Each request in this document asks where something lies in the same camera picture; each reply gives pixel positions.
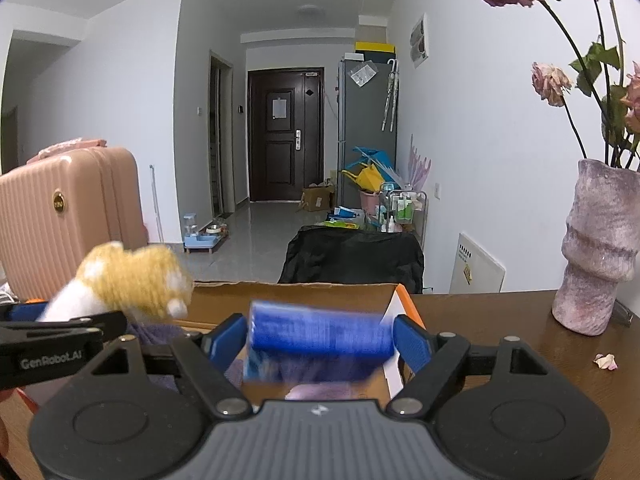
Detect pink ribbed suitcase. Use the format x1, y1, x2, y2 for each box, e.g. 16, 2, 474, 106
0, 147, 148, 306

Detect purple feather decoration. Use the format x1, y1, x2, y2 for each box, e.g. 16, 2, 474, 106
409, 134, 432, 188

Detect grey refrigerator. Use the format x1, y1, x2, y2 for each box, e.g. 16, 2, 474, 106
336, 52, 398, 211

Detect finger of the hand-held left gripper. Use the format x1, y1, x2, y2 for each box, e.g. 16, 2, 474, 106
0, 311, 127, 346
0, 301, 49, 323

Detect purple textured vase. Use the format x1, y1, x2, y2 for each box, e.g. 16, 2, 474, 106
552, 159, 640, 337

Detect white flat panel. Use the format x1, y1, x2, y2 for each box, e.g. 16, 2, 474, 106
448, 232, 506, 293

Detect white folded umbrella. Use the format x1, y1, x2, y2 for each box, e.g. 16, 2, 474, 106
382, 58, 401, 132

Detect white electrical wall panel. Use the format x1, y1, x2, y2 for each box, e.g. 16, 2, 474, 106
410, 13, 430, 68

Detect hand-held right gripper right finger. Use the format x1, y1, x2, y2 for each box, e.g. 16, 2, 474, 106
385, 314, 552, 419

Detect clear plastic bag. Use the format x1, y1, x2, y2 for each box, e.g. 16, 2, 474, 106
348, 62, 377, 86

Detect open cardboard carton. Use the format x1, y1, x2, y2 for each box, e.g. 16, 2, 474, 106
300, 184, 335, 212

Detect yellow and white plush toy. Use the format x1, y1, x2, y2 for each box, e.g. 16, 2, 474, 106
37, 241, 193, 322

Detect metal trolley with bottles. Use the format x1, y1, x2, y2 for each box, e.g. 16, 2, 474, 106
378, 183, 428, 248

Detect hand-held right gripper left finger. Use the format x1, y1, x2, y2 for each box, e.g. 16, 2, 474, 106
91, 313, 253, 419

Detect cardboard box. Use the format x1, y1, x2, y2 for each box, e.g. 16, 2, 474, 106
125, 280, 426, 402

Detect interior side door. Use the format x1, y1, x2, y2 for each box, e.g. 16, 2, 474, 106
209, 50, 236, 218

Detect blue pet feeder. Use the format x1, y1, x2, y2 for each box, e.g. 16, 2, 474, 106
182, 214, 228, 253

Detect dark brown entrance door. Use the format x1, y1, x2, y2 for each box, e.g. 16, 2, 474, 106
247, 66, 326, 202

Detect pink wrapped bundle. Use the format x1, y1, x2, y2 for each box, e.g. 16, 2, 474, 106
26, 139, 108, 165

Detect black fabric chair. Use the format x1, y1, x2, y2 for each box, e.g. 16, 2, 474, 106
277, 225, 425, 295

